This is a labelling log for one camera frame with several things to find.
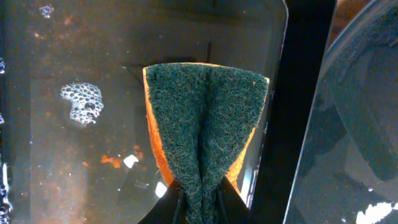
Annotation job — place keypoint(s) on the black round tray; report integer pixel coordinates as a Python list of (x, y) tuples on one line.
[(347, 169)]

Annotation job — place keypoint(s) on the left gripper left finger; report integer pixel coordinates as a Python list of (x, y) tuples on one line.
[(168, 209)]

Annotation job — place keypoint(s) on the green and yellow sponge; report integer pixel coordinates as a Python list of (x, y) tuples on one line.
[(201, 119)]

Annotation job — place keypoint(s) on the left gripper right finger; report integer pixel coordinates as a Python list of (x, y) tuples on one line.
[(230, 207)]

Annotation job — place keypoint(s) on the black rectangular tray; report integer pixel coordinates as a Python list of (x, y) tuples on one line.
[(74, 137)]

